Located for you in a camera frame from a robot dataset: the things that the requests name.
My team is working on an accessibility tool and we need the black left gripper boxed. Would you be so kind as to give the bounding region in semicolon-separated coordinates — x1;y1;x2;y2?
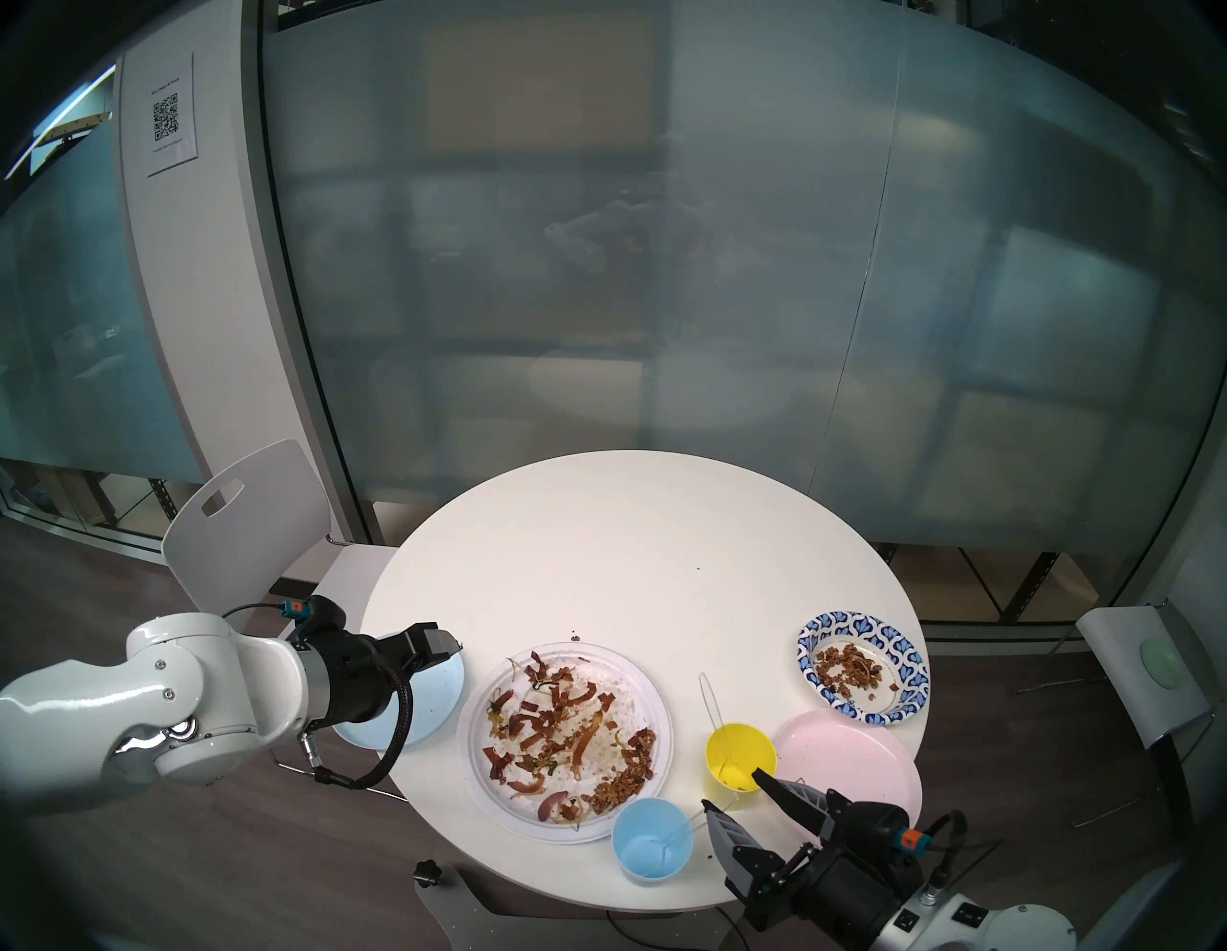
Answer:
305;623;464;731

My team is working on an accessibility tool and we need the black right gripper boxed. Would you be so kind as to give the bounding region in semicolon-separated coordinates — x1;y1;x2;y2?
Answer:
703;767;914;947

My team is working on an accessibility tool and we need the light blue plate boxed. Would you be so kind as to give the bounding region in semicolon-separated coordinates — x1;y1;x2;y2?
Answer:
336;647;467;752

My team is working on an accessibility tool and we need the yellow plastic cup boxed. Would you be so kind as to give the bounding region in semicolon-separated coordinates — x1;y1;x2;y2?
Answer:
705;723;778;796

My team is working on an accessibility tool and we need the pink plate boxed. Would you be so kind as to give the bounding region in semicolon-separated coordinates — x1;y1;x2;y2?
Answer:
772;710;923;837

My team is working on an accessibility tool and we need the light blue plastic cup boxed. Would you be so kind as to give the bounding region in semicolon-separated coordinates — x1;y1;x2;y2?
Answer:
612;798;695;884

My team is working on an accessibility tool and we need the brown food scraps heap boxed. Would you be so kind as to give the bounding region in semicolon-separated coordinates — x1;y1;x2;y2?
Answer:
482;652;659;826

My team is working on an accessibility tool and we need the blue patterned paper bowl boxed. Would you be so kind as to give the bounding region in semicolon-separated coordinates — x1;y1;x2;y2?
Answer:
797;611;931;727

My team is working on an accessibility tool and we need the white table base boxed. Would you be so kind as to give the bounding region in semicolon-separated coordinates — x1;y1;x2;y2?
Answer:
414;863;758;951

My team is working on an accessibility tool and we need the white chair with green pad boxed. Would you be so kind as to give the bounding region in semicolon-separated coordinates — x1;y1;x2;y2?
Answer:
1074;602;1218;831

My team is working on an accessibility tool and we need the green round seat pad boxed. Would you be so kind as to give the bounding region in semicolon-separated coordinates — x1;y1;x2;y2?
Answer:
1139;638;1189;690

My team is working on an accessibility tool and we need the black left arm hose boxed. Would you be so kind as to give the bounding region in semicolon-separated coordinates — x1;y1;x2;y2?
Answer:
302;652;416;791

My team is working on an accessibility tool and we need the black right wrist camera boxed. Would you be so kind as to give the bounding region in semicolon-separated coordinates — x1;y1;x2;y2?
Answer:
858;803;929;857

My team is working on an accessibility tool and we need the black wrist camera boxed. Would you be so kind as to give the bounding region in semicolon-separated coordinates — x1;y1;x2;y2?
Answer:
858;803;929;857
281;594;346;639

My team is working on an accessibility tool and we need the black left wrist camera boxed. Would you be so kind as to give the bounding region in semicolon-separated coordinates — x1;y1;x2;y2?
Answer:
281;594;346;639

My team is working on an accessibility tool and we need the black cable under table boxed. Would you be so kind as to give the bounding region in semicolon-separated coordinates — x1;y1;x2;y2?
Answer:
604;906;751;951

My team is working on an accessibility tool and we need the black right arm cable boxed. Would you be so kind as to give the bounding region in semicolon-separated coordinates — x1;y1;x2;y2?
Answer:
918;810;971;902

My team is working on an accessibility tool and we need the white chair with handle hole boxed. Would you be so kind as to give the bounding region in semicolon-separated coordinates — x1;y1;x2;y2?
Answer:
161;439;400;662

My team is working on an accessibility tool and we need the perforated metal shelf bracket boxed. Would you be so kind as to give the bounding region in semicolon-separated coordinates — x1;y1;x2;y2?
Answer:
997;551;1061;620

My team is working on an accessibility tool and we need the QR code wall sign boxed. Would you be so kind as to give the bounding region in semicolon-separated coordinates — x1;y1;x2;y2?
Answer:
146;53;200;179

